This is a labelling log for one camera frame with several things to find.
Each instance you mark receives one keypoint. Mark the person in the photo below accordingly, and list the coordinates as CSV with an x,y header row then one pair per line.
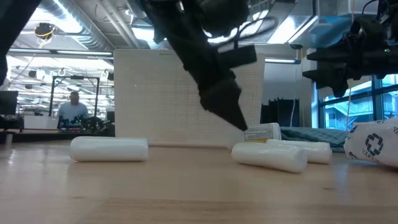
x,y
73,112

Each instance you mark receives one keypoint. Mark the black ceiling camera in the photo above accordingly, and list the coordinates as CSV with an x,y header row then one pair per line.
x,y
44,30

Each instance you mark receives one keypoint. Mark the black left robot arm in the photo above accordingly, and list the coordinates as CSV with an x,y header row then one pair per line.
x,y
15,25

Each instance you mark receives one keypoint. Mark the black rack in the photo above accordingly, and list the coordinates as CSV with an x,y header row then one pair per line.
x,y
280,113

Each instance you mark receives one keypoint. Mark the black monitor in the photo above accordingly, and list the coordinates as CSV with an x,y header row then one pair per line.
x,y
8,102

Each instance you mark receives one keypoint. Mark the blue quilted cloth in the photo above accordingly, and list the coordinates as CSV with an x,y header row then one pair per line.
x,y
314,137

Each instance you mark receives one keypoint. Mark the white gauze roll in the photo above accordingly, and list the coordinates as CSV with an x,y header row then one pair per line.
x,y
317,152
109,149
269,157

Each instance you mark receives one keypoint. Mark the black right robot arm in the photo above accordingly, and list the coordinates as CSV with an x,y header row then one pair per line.
x,y
388,15

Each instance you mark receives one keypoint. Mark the white plastic basket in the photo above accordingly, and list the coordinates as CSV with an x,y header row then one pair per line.
x,y
161,99

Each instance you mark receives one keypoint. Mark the white box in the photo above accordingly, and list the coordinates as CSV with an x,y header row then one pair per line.
x,y
40,123

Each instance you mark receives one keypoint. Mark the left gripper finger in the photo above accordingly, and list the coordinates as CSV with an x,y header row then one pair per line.
x,y
224,99

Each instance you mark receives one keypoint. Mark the silver printed pouch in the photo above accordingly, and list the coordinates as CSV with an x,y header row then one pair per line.
x,y
373,143

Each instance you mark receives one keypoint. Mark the background robot arms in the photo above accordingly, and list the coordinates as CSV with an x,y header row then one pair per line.
x,y
93,124

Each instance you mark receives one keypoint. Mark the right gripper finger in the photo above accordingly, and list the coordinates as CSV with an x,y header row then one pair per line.
x,y
335,54
335,76

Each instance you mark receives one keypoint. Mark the labelled white pill bottle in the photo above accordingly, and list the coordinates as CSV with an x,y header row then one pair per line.
x,y
262,132

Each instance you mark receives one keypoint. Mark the black background station frame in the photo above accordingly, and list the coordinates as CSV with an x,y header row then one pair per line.
x,y
74,77

